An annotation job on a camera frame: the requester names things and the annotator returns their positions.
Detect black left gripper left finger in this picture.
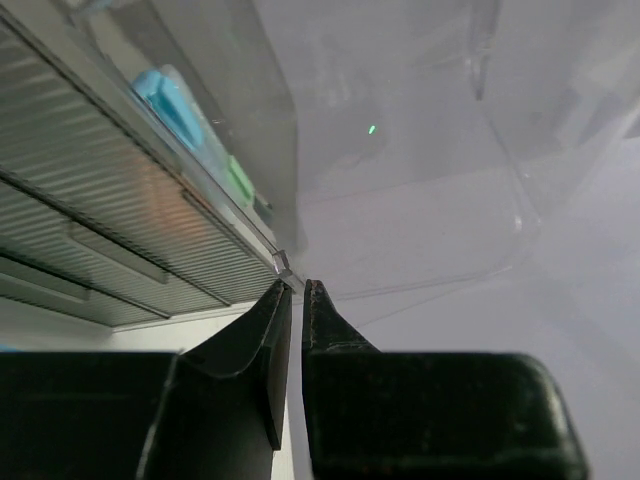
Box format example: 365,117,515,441
1,281,292,479

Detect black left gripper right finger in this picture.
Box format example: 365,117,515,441
301,280,590,479

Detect clear acrylic drawer organizer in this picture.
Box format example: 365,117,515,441
1,1,639,328

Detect blue cap highlighter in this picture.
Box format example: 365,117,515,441
132,64,204,153

